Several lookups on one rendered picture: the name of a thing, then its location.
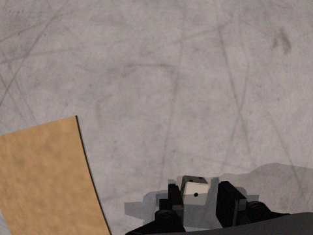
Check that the tan mat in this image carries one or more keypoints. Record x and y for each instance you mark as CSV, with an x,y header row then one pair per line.
x,y
46,186

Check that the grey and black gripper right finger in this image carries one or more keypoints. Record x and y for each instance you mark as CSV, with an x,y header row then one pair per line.
x,y
232,209

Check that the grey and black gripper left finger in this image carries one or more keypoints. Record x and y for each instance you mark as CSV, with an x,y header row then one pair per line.
x,y
169,218

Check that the white die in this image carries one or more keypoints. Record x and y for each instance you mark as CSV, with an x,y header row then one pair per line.
x,y
194,190

